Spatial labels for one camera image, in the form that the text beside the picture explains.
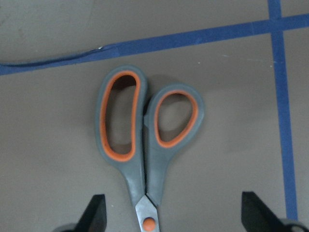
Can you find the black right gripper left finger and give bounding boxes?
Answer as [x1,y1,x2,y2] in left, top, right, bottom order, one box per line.
[74,194,107,232]

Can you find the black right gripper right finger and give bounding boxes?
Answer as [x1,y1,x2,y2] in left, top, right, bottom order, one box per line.
[241,191,287,232]

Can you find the grey orange scissors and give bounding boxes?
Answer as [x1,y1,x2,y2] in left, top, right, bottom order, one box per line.
[95,65,205,232]

